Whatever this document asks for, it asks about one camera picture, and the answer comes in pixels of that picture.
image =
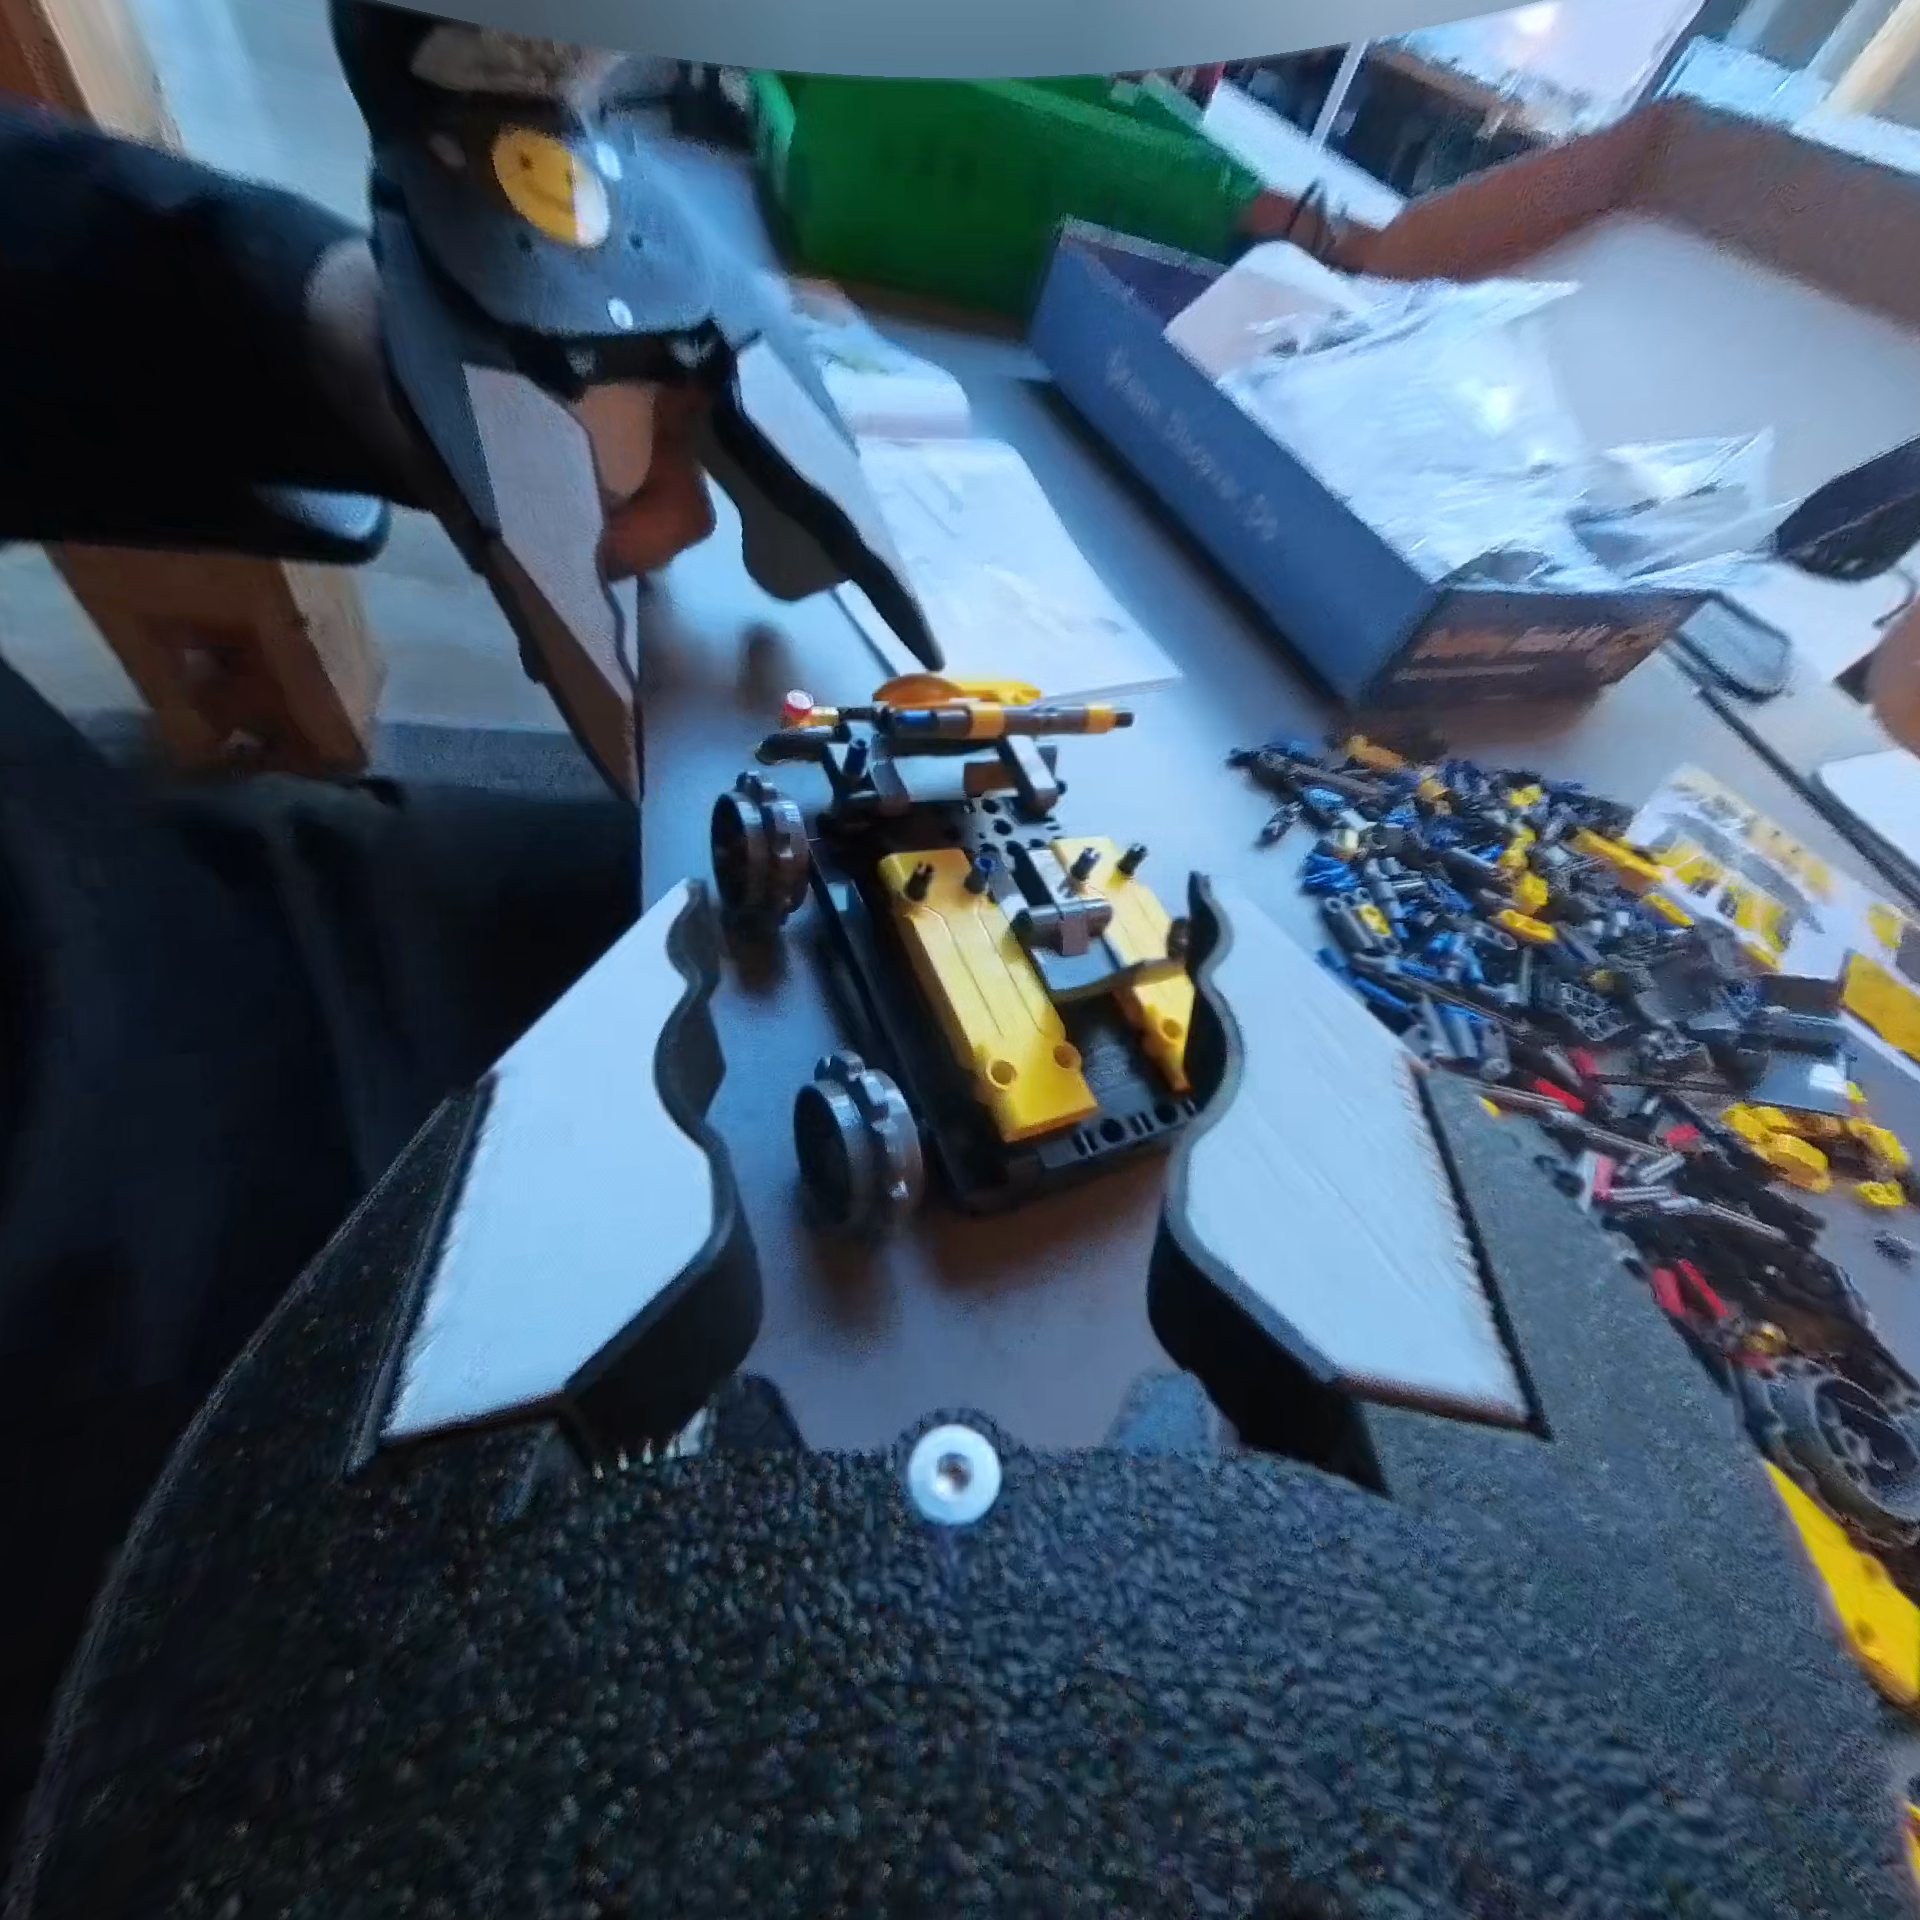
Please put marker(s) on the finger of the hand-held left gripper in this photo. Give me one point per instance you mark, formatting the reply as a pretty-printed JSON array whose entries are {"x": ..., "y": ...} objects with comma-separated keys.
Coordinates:
[
  {"x": 796, "y": 494},
  {"x": 539, "y": 480}
]

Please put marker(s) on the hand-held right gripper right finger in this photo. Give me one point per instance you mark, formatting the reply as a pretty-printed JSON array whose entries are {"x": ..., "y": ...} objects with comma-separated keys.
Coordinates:
[{"x": 1336, "y": 1201}]

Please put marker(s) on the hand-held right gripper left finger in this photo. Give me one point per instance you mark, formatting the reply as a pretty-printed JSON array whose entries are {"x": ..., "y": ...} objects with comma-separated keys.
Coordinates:
[{"x": 556, "y": 1229}]

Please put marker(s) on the dark grey toy wheel rim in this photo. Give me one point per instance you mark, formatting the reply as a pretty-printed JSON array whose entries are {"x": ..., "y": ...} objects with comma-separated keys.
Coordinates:
[
  {"x": 855, "y": 1141},
  {"x": 756, "y": 849}
]

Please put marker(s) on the yellow black toy brick car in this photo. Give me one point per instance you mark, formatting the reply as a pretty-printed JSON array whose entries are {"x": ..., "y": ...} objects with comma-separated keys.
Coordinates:
[{"x": 975, "y": 961}]

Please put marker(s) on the person's left forearm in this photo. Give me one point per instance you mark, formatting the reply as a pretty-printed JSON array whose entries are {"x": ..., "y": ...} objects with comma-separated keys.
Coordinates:
[{"x": 148, "y": 330}]

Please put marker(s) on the grey desk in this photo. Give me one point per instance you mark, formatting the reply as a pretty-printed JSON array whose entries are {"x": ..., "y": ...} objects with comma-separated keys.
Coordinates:
[{"x": 961, "y": 1305}]

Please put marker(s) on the person's left hand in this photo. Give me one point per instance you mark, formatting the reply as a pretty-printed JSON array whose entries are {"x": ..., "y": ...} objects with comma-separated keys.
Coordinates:
[{"x": 661, "y": 510}]

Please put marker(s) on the white instruction booklet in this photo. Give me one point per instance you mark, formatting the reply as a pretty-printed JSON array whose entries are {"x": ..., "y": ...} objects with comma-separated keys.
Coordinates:
[{"x": 1020, "y": 570}]

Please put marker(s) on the pile of small toy bricks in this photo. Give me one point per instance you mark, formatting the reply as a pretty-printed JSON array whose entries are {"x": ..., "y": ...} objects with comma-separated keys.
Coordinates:
[{"x": 1499, "y": 961}]

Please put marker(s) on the green plastic crate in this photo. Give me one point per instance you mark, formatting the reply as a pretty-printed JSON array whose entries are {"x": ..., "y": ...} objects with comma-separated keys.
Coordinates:
[{"x": 975, "y": 195}]

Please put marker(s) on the person's dark trousers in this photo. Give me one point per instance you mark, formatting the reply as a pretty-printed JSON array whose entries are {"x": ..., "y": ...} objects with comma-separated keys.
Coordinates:
[{"x": 225, "y": 1050}]

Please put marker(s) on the blue cardboard box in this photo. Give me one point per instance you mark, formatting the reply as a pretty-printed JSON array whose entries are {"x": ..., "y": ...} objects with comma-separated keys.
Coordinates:
[{"x": 1200, "y": 450}]

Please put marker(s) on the black toy tyre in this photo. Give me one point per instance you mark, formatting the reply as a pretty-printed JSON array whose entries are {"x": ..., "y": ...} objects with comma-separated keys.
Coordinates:
[{"x": 1852, "y": 1440}]

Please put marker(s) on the clear plastic bags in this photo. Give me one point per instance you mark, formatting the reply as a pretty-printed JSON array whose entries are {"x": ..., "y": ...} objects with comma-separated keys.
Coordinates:
[{"x": 1425, "y": 420}]

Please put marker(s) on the long yellow toy assembly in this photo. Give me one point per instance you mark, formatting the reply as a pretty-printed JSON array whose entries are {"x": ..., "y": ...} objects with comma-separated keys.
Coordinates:
[{"x": 1860, "y": 1605}]

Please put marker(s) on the brown cardboard box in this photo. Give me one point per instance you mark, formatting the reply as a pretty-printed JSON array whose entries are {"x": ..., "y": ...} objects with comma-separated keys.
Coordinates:
[{"x": 1499, "y": 202}]

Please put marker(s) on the black rounded object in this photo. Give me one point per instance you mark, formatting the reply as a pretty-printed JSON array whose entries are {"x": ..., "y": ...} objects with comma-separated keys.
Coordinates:
[{"x": 1860, "y": 516}]

